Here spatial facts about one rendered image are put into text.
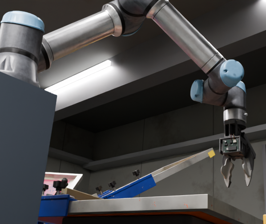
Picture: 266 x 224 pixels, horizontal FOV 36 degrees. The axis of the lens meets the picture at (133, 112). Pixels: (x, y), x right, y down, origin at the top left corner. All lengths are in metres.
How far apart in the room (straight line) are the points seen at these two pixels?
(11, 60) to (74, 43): 0.30
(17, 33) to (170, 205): 0.61
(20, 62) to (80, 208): 0.51
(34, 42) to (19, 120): 0.24
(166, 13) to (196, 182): 3.92
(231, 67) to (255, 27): 2.05
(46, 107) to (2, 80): 0.13
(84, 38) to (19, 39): 0.29
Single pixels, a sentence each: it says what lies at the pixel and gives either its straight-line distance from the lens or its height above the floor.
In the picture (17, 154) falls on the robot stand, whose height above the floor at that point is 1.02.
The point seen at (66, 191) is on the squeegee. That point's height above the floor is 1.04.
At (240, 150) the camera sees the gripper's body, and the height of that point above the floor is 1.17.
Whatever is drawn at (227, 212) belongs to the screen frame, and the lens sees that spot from 1.23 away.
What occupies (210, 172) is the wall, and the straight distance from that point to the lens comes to 4.99.
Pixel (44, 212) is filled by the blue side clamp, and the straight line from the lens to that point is 1.43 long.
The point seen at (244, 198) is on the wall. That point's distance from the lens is 4.68.
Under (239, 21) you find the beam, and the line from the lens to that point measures 3.45.
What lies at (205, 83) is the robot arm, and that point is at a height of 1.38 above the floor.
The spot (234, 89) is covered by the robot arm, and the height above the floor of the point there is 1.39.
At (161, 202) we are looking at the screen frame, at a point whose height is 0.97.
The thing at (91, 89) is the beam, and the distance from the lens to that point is 4.50.
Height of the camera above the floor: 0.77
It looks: 22 degrees up
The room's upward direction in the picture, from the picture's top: 5 degrees clockwise
